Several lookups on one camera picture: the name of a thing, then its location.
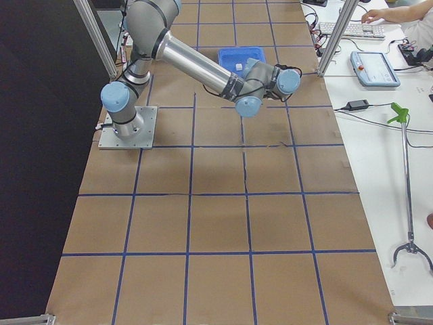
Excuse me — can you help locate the brown paper table cover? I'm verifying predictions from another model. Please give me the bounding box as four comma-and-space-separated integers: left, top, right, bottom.
47, 1, 392, 324

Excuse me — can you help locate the teach pendant tablet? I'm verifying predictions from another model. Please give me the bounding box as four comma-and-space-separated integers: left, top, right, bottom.
350, 51, 401, 88

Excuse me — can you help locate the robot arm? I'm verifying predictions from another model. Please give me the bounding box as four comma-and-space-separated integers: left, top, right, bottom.
101, 1, 302, 140

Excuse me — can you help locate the white keyboard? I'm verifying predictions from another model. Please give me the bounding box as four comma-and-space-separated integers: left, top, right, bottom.
319, 22, 385, 41

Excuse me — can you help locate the green handled reacher grabber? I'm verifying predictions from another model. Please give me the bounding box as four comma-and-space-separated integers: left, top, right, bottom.
387, 102, 432, 274

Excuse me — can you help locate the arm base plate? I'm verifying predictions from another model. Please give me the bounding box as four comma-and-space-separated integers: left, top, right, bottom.
99, 106, 158, 150

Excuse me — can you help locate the aluminium frame post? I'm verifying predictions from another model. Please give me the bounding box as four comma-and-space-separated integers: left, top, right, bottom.
317, 0, 358, 77

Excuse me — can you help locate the person's hand at keyboard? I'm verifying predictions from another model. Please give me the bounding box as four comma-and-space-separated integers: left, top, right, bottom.
361, 9, 387, 24

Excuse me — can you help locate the blue plastic tray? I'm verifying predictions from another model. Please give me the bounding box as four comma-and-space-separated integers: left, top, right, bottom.
217, 46, 266, 73

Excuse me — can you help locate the black power adapter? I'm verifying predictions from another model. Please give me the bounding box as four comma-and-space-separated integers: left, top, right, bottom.
346, 100, 370, 111

